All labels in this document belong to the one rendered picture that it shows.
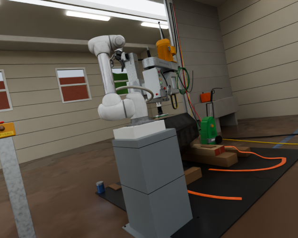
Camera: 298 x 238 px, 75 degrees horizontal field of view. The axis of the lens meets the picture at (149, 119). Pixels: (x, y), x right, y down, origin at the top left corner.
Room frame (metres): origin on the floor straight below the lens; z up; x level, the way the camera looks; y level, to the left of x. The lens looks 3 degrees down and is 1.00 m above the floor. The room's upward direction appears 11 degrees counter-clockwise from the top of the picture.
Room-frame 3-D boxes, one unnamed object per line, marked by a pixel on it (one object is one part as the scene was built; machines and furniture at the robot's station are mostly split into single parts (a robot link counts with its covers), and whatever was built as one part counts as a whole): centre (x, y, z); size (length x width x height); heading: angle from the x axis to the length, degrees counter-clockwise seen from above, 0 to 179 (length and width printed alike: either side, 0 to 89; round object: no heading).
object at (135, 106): (1.64, 0.09, 1.05); 0.18 x 0.16 x 0.22; 95
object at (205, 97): (5.80, -1.82, 0.99); 0.50 x 0.22 x 0.33; 128
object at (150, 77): (2.92, -0.22, 1.32); 0.36 x 0.22 x 0.45; 152
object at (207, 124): (4.10, -1.20, 0.43); 0.35 x 0.35 x 0.87; 22
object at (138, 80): (3.67, 0.11, 1.35); 0.35 x 0.35 x 0.41
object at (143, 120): (1.65, 0.06, 0.91); 0.22 x 0.18 x 0.06; 131
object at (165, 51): (3.42, -0.51, 1.90); 0.31 x 0.28 x 0.40; 62
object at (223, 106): (5.71, -2.04, 0.43); 1.30 x 0.62 x 0.86; 128
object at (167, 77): (3.18, -0.38, 1.30); 0.74 x 0.23 x 0.49; 152
